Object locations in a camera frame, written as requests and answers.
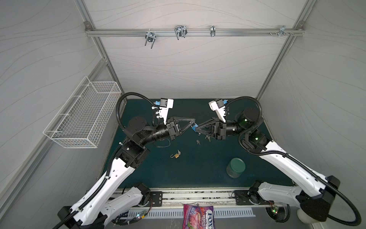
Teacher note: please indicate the small metal bracket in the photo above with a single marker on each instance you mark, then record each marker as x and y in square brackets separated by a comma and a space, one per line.
[212, 31]

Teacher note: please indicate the metal u-bolt clamp middle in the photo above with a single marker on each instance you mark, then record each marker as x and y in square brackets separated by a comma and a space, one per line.
[180, 31]

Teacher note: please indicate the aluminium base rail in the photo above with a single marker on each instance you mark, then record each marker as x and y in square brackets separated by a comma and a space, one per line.
[222, 197]

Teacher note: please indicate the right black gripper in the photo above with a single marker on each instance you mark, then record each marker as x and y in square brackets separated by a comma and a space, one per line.
[221, 129]

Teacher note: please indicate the metal u-bolt clamp left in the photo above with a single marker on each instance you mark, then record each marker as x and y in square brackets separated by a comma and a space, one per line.
[150, 37]

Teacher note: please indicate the metal u-bolt clamp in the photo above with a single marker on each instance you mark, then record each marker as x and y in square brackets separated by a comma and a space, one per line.
[180, 31]
[150, 37]

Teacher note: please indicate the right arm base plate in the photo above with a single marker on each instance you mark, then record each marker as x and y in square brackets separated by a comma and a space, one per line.
[242, 198]

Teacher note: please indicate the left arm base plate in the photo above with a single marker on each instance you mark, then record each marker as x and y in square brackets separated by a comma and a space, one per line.
[151, 199]

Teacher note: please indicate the metal hook bracket right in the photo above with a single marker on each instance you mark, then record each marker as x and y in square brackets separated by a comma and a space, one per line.
[281, 32]

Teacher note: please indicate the purple candy bag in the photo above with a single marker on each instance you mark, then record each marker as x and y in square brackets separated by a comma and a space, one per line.
[196, 217]

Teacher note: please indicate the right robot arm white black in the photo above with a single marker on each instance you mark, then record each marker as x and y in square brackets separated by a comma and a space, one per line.
[312, 193]

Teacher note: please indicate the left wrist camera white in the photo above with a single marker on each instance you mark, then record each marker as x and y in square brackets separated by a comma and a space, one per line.
[163, 107]

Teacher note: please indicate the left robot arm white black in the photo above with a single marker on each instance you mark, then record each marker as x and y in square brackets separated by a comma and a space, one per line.
[95, 209]

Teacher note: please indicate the white plastic bottle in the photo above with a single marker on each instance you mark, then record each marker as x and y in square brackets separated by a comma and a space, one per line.
[303, 217]

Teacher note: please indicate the small blue padlock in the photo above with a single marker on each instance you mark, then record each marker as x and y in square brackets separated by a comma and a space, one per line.
[194, 127]

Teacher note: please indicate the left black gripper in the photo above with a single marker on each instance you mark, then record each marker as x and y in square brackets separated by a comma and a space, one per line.
[173, 130]

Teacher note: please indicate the brass padlock with key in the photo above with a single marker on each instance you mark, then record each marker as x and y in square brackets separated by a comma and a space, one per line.
[176, 155]

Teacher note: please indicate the aluminium cross rail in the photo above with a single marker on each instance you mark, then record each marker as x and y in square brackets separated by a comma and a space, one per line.
[190, 32]

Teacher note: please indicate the white wire basket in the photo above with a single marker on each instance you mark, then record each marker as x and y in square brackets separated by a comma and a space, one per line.
[82, 120]

